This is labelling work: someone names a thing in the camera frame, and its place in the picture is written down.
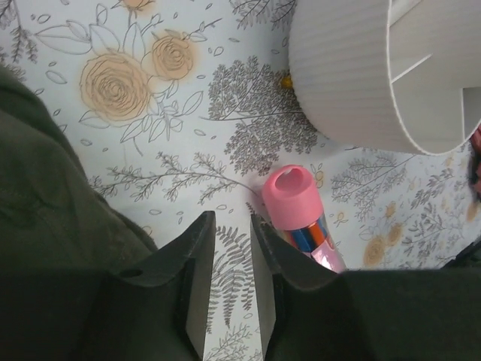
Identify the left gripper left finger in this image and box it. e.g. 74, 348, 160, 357
1, 211, 216, 360

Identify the pink lid pencil jar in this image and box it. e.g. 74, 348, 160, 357
262, 165, 346, 273

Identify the white round organizer container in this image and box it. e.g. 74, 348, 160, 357
289, 1, 480, 155

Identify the dark green cloth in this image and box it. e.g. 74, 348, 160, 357
1, 68, 157, 272

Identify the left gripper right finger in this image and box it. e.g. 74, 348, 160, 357
251, 215, 480, 360

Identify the floral table mat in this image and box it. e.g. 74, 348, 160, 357
1, 1, 480, 360

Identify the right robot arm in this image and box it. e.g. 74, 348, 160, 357
444, 241, 481, 268

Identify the red cloth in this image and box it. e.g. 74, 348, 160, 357
470, 126, 481, 200

